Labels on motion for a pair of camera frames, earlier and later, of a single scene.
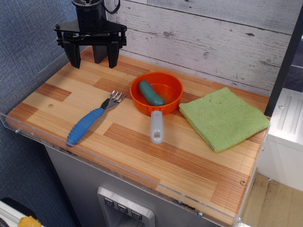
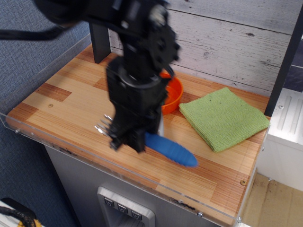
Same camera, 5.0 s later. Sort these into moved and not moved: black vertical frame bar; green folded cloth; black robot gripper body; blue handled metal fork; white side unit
Moved: black robot gripper body; blue handled metal fork
Not moved: white side unit; black vertical frame bar; green folded cloth
